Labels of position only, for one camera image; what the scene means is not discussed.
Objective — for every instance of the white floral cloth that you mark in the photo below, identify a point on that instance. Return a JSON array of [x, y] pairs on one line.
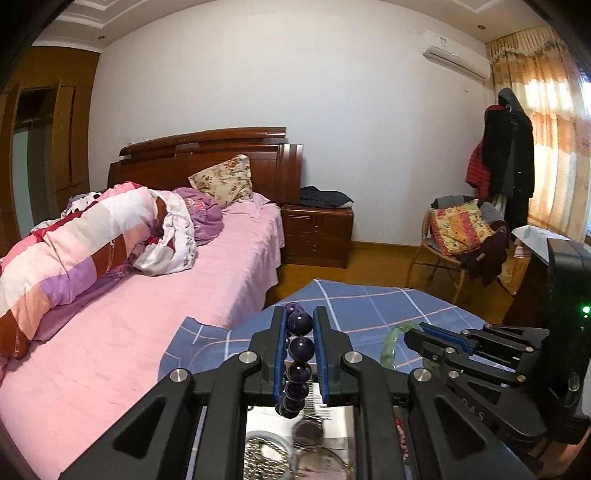
[[171, 249]]

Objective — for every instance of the black hooded coat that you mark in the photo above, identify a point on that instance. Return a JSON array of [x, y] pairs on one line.
[[519, 152]]

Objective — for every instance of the rattan chair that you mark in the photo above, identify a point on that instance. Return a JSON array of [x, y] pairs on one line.
[[443, 258]]

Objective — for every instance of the wooden nightstand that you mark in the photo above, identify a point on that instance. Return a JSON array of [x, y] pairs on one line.
[[318, 235]]

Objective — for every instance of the dark maroon garment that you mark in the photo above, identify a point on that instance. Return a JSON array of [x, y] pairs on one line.
[[491, 254]]

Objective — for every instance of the grey garment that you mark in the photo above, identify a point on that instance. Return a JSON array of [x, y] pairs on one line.
[[450, 201]]

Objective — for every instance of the wooden bed with pink sheet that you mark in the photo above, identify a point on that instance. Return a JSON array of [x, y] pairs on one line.
[[138, 346]]

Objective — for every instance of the dark folded clothes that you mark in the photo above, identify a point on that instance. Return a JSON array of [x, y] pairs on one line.
[[325, 197]]

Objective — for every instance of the white air conditioner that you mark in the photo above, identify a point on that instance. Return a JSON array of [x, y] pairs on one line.
[[457, 57]]

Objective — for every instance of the pink patchwork quilt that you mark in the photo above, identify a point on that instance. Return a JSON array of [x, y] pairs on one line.
[[69, 258]]

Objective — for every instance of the dark wooden desk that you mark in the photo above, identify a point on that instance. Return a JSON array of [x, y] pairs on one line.
[[526, 295]]

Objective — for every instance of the colourful floral cushion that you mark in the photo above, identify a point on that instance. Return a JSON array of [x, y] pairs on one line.
[[461, 226]]

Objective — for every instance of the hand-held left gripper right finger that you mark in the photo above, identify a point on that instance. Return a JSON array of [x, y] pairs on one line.
[[323, 364]]

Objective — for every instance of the pink tin box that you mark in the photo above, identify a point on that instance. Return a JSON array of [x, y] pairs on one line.
[[263, 417]]

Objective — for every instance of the purple crumpled clothes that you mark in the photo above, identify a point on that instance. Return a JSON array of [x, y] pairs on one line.
[[203, 217]]

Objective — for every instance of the red padded jacket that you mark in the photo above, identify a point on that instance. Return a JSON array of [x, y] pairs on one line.
[[475, 170]]

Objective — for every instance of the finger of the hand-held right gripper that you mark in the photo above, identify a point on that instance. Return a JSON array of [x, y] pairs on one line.
[[443, 337], [489, 401]]

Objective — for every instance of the white patterned cloth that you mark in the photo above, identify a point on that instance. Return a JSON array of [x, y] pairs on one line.
[[535, 235]]

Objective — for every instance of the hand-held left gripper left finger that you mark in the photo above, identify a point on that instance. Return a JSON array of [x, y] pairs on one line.
[[278, 364]]

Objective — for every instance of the floral pillow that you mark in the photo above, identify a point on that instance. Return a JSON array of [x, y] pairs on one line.
[[221, 180]]

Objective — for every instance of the blue plaid tablecloth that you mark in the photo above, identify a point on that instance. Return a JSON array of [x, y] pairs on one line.
[[369, 300]]

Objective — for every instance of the wooden wardrobe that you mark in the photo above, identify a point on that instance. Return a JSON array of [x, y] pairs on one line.
[[78, 129]]

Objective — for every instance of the pale jade bangle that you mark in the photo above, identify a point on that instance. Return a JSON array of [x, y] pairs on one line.
[[323, 464]]

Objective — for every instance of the printed paper sheet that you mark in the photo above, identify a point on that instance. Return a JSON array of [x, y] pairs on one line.
[[339, 424]]

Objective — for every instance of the black coat with red collar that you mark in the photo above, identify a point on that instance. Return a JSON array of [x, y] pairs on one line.
[[494, 147]]

